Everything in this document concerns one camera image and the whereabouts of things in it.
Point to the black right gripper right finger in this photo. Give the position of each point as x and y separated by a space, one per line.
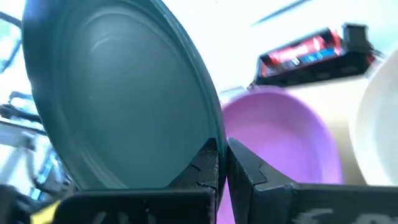
311 205

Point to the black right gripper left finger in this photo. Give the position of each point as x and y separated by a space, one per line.
140 207

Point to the purple plate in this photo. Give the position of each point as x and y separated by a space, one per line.
280 133

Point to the beige grey plate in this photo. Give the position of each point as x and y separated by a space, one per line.
379 124

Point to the dark green plate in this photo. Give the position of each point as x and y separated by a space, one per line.
124 93

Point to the red and black radio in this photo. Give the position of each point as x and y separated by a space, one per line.
311 53

